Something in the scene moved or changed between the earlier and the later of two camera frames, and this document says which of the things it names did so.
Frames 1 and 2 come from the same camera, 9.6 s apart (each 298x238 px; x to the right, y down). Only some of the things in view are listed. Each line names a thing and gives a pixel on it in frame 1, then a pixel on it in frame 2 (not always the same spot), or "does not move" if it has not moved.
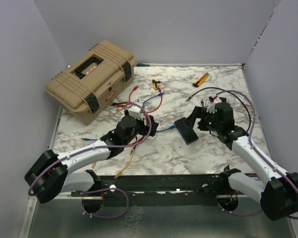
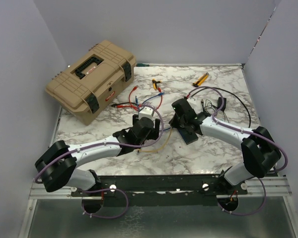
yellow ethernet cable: x=94 y=164 → x=154 y=151
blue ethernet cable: x=88 y=139 → x=161 y=93
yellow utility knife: x=200 y=80 does not move
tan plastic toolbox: x=100 y=73 does not move
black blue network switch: x=187 y=133 does not move
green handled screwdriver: x=141 y=65 does not move
